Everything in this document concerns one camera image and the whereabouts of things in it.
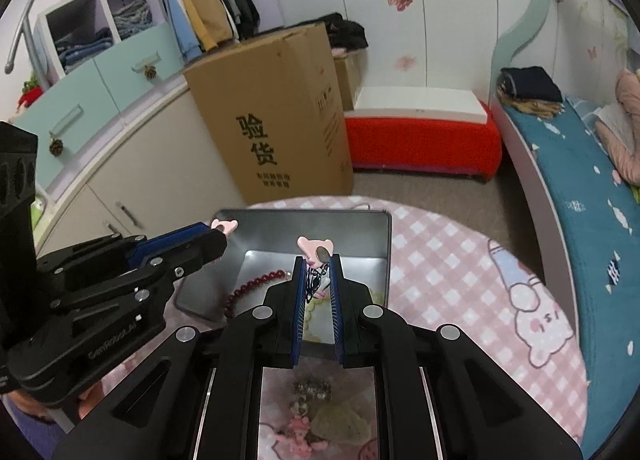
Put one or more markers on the red upholstered bench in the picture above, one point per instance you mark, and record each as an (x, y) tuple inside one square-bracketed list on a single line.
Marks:
[(425, 145)]

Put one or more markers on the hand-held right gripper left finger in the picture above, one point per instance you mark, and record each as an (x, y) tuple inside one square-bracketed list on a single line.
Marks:
[(298, 312)]

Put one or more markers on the small cardboard box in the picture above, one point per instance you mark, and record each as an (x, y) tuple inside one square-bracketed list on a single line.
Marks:
[(347, 80)]

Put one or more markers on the pine cone ornament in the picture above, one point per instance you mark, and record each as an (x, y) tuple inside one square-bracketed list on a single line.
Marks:
[(56, 147), (149, 73)]

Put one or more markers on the small mint drawer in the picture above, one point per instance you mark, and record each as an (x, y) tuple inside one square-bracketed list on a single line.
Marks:
[(135, 58)]

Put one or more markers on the small pink charm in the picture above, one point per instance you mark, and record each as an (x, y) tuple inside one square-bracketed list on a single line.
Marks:
[(223, 225)]

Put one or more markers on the curved metal rail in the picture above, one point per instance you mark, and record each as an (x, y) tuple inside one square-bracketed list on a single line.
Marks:
[(27, 15)]

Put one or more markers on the pale pink butterfly sticker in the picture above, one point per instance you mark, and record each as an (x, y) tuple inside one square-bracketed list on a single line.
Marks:
[(405, 63)]

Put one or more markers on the large cardboard box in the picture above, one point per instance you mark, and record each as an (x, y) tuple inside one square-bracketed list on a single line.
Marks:
[(270, 105)]

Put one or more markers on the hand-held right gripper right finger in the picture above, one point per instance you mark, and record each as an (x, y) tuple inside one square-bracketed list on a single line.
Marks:
[(336, 312)]

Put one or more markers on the pale yellow translucent ornament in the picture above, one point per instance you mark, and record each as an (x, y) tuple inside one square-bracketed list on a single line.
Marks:
[(345, 422)]

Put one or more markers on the silver metal tin box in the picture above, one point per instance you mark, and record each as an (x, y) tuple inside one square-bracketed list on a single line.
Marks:
[(280, 235)]

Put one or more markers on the folded tan garment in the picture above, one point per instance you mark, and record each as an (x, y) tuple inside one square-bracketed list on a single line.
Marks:
[(530, 106)]

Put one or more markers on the pink checkered tablecloth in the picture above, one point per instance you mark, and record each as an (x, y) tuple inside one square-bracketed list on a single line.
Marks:
[(450, 250)]

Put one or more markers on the pink figure charm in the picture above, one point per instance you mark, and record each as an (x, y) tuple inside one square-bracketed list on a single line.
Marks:
[(301, 437)]

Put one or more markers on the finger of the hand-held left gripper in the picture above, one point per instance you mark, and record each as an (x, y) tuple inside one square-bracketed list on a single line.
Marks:
[(167, 238), (200, 250)]

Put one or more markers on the folded striped blue clothes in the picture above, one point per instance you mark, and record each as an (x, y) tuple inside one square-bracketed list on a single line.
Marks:
[(131, 18)]

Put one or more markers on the white wardrobe doors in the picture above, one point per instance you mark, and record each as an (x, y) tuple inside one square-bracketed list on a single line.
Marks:
[(450, 40)]

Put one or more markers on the cream cabinet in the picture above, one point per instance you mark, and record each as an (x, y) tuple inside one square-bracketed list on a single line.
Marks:
[(165, 155)]

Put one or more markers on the folded dark blue garment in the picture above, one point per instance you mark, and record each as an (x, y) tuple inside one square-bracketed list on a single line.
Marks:
[(532, 80)]

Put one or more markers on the black clothes pile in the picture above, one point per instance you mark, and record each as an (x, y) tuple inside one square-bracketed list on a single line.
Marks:
[(350, 33)]

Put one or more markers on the red and green decoration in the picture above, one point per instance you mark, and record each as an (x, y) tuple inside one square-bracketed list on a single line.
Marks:
[(30, 96)]

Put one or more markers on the wide mint drawer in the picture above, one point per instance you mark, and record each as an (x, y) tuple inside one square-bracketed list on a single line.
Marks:
[(75, 125)]

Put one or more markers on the mint white bed frame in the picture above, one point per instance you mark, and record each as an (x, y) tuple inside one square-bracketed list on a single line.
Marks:
[(520, 25)]

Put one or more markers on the pink quilt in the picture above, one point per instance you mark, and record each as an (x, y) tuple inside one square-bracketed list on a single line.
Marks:
[(622, 135)]

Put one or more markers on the row of hanging clothes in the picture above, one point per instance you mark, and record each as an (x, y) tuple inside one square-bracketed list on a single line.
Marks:
[(205, 5)]

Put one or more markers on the white seat cushion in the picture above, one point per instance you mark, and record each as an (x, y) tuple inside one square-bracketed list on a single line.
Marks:
[(415, 103)]

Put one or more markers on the folded blue jeans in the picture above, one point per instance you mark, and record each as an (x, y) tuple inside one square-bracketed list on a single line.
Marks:
[(82, 50)]

